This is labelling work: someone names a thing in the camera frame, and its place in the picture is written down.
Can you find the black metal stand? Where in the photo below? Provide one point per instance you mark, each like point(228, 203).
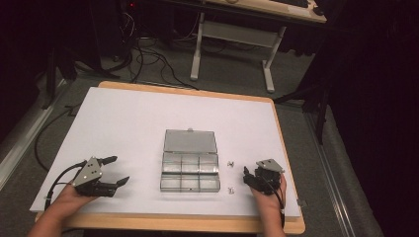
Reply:
point(316, 105)
point(54, 79)

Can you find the white table sheet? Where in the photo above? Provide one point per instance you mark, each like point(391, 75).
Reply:
point(141, 125)

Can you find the person's left hand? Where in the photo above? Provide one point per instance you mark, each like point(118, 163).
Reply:
point(70, 200)

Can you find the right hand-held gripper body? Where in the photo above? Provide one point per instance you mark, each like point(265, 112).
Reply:
point(268, 176)

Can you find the clear plastic compartment box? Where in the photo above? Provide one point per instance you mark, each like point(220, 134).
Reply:
point(190, 164)

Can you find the small metal screw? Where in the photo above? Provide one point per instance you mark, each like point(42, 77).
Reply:
point(230, 163)
point(231, 190)

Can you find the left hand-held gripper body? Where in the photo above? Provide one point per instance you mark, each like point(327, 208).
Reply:
point(87, 174)

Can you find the grey metal floor rail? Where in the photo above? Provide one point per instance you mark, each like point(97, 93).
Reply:
point(332, 184)
point(23, 144)

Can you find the person's right hand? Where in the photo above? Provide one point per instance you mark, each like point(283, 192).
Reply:
point(271, 200)

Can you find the black computer mouse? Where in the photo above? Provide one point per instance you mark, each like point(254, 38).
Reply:
point(318, 11)

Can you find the wooden table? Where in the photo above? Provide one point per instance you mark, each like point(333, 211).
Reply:
point(184, 224)

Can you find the desk with white legs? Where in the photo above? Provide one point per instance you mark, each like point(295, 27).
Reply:
point(237, 34)

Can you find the black keyboard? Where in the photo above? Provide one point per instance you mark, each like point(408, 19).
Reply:
point(291, 2)

